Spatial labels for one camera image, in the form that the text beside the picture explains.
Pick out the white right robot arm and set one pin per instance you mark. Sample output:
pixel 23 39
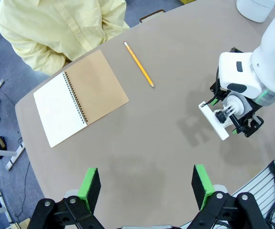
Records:
pixel 270 59

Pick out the slotted aluminium rail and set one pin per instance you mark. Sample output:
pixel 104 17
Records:
pixel 258 186

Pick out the white lidded trash can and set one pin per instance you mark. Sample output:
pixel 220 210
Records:
pixel 256 9

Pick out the yellow pencil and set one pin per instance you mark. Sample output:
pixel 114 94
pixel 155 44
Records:
pixel 139 65

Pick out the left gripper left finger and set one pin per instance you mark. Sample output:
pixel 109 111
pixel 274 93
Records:
pixel 89 186

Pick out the spiral notebook with brown cover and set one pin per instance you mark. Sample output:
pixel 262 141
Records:
pixel 53 112

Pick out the black object on floor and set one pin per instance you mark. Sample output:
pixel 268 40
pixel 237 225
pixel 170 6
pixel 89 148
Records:
pixel 0 146

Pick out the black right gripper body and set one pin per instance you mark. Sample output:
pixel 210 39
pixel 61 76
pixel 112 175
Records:
pixel 250 111

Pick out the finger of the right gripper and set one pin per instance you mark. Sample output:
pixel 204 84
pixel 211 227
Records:
pixel 217 94
pixel 250 126

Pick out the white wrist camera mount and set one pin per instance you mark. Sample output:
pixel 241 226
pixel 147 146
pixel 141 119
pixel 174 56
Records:
pixel 213 121

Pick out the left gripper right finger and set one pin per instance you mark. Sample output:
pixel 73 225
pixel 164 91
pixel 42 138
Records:
pixel 202 188

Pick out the yellow shirt torso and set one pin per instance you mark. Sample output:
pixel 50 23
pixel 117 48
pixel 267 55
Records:
pixel 56 28

